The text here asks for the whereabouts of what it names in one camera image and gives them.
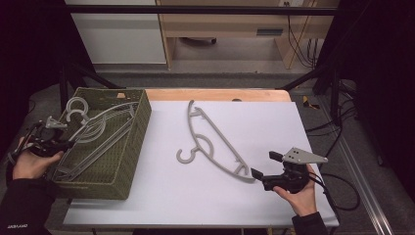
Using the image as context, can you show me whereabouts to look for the yellow and black floor object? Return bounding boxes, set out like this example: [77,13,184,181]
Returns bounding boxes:
[300,94,321,111]

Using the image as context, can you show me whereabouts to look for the green woven basket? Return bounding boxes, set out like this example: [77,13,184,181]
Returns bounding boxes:
[48,86,153,201]

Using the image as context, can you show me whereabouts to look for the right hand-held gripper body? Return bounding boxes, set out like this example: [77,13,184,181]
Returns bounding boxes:
[261,147,329,195]

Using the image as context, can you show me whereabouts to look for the person's left hand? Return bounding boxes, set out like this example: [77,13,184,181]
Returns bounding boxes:
[12,136,65,181]

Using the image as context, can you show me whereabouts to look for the metal floor rail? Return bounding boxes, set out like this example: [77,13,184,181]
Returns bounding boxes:
[315,94,396,235]

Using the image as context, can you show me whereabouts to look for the black frame bar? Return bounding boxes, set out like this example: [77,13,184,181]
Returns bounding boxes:
[64,4,339,16]

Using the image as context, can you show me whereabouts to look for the black stand legs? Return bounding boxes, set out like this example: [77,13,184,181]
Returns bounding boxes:
[279,61,345,125]
[58,61,125,113]

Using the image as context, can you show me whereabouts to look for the white cabinet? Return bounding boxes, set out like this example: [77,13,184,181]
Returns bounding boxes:
[64,0,167,66]

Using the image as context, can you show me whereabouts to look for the grey plastic clothes hanger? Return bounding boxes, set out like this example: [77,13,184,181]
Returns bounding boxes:
[65,96,141,155]
[52,109,137,182]
[175,99,257,184]

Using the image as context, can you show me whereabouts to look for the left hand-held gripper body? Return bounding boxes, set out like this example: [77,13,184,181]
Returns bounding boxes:
[26,116,69,159]

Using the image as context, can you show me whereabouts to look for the hanging black desk cables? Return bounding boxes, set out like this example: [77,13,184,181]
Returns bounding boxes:
[285,2,318,71]

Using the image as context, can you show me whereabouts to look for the person's right hand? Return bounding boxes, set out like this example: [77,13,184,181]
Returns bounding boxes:
[272,163,318,217]

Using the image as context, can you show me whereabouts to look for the wooden desk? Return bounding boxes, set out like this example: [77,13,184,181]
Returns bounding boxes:
[156,0,341,71]

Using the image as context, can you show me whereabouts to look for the blue-grey desk handle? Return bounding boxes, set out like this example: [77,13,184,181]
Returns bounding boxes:
[255,28,285,37]

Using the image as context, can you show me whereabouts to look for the white table mat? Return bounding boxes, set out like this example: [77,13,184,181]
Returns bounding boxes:
[62,100,340,228]

